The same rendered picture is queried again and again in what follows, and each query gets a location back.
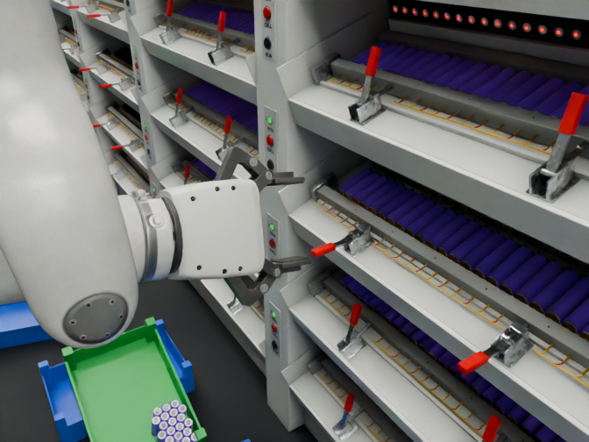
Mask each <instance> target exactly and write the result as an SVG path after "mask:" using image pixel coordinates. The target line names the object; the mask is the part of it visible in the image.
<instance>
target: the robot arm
mask: <svg viewBox="0 0 589 442"><path fill-rule="evenodd" d="M237 164H239V165H241V166H243V168H244V169H245V170H246V171H247V172H248V173H249V174H250V175H251V176H250V177H249V178H248V179H234V180H231V177H232V176H233V173H234V171H235V169H236V167H237ZM304 182H305V177H294V172H273V171H272V170H271V169H267V168H266V167H265V166H264V165H263V164H262V163H261V162H260V161H259V160H258V159H257V158H256V157H254V156H251V155H250V154H249V153H247V152H245V151H244V150H242V149H241V148H239V147H237V146H234V147H231V148H229V149H228V150H227V153H226V155H225V156H224V160H223V162H222V164H221V166H220V168H219V170H218V172H217V174H216V178H215V180H214V181H213V182H199V183H191V184H186V185H181V186H176V187H172V188H169V189H163V190H161V191H160V192H159V194H158V197H157V199H152V197H151V196H146V195H145V190H142V189H136V190H134V191H132V192H131V195H122V196H118V195H117V192H116V188H115V185H114V182H113V180H112V177H111V173H110V170H109V167H108V164H107V161H106V159H105V156H104V153H103V149H102V148H101V145H100V142H99V140H98V137H97V136H96V132H95V129H94V127H93V125H92V123H91V121H90V118H89V115H88V113H87V111H86V108H85V106H84V104H83V102H82V99H81V97H80V95H79V93H78V90H77V88H76V87H75V83H74V81H73V79H72V76H71V74H70V72H69V69H68V66H67V62H66V59H65V56H64V53H63V50H62V46H61V43H60V37H59V34H58V31H57V27H56V24H55V20H54V16H53V11H52V7H51V4H50V1H49V0H0V305H4V304H9V303H20V302H27V304H28V306H29V308H30V310H31V312H32V314H33V315H34V317H35V319H36V320H37V322H38V323H39V325H40V326H41V327H42V329H43V330H44V331H45V332H46V333H47V334H48V335H49V336H51V337H52V338H54V339H55V340H57V341H58V342H60V343H61V344H63V345H65V346H71V347H73V348H81V349H89V348H96V347H99V346H104V345H107V344H108V343H110V342H111V341H113V340H115V339H116V338H118V337H119V336H120V335H121V334H123V333H124V331H125V330H126V329H127V328H128V326H129V325H130V323H131V321H132V319H133V318H134V315H135V312H136V309H137V306H138V284H139V283H141V282H151V281H157V280H163V279H165V278H166V277H167V278H168V279H170V280H208V279H219V278H224V280H225V282H226V283H227V284H228V286H229V287H230V289H231V291H232V292H233V293H234V295H235V296H236V298H237V299H238V300H239V302H240V303H241V304H242V305H244V306H248V307H250V306H252V305H253V304H254V303H255V302H256V301H257V300H259V299H260V298H261V296H262V295H263V294H265V293H266V292H267V291H268V290H269V289H270V288H271V286H272V285H273V283H274V282H275V280H276V279H277V278H280V277H281V275H282V274H285V273H290V272H295V271H300V270H302V265H306V264H311V259H310V257H303V256H293V257H287V258H281V259H276V260H268V259H266V258H265V250H264V239H263V227H262V217H261V207H260V199H259V192H260V191H261V190H262V189H263V188H264V187H265V186H279V185H292V184H299V183H304ZM256 273H259V276H258V278H257V279H256V280H255V282H254V283H253V285H252V286H251V287H250V288H247V287H246V286H245V284H244V282H243V281H242V279H241V278H240V277H239V276H243V275H249V274H256Z"/></svg>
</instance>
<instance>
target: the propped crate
mask: <svg viewBox="0 0 589 442"><path fill-rule="evenodd" d="M61 351H62V355H63V359H64V363H65V367H66V370H67V374H68V377H69V380H70V383H71V386H72V388H73V391H74V393H75V398H76V401H77V405H78V406H79V410H80V412H81V415H82V420H83V423H84V426H85V428H86V431H87V434H88V436H89V441H90V442H157V436H153V435H152V418H153V410H154V409H155V408H156V407H160V408H161V409H162V405H163V404H165V403H169V404H171V402H172V401H173V400H174V399H175V400H178V401H179V403H180V405H181V404H184V405H186V406H187V412H186V419H187V418H191V419H192V420H193V426H192V433H193V432H194V433H195V437H196V440H197V442H206V439H207V433H206V431H205V430H204V428H202V427H201V426H200V424H199V421H198V419H197V417H196V415H195V412H194V410H193V408H192V406H191V404H190V401H189V400H188V397H187V395H186V392H185V390H184V388H183V387H182V384H181V381H180V379H179V377H178V374H177V373H176V371H175V369H174V365H173V363H172V361H171V360H170V358H169V355H168V353H167V350H166V348H165V346H164V344H163V342H162V340H161V338H160V335H159V333H158V331H157V329H156V322H155V320H154V318H153V317H150V318H148V319H146V320H145V325H143V326H141V327H139V328H136V329H133V330H130V331H127V332H124V333H123V334H121V335H120V336H119V337H118V338H116V339H115V340H113V341H111V342H110V343H108V344H107V345H104V346H99V347H96V348H89V349H81V348H80V349H77V350H74V351H73V349H72V347H71V346H68V347H65V348H62V349H61Z"/></svg>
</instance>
